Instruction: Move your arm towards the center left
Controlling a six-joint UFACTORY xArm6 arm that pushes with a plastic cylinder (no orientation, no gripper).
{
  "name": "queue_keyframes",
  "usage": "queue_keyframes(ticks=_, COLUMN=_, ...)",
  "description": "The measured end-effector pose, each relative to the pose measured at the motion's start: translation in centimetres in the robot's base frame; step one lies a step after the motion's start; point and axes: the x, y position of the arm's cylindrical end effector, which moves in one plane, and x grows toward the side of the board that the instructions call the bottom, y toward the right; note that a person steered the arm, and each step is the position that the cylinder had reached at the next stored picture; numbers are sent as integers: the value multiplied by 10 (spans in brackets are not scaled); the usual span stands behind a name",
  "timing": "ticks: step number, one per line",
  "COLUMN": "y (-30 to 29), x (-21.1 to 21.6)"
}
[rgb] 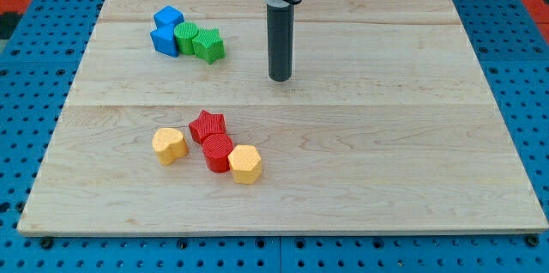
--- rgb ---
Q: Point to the red star block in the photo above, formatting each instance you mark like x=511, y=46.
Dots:
x=207, y=124

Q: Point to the yellow hexagon block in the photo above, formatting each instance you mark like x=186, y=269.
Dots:
x=245, y=163

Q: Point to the red cylinder block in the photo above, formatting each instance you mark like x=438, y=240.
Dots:
x=216, y=149

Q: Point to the blue triangular block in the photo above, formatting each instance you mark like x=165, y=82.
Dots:
x=164, y=40

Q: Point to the green cylinder block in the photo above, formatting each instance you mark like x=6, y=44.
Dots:
x=184, y=33

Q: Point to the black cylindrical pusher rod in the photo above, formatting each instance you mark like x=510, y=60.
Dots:
x=280, y=42

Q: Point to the blue cube block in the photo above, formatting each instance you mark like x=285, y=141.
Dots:
x=168, y=15

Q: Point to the green star block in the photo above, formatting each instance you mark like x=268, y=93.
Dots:
x=208, y=45

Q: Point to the yellow heart block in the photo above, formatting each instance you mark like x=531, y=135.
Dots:
x=169, y=144

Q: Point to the light wooden board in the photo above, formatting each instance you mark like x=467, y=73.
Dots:
x=386, y=127

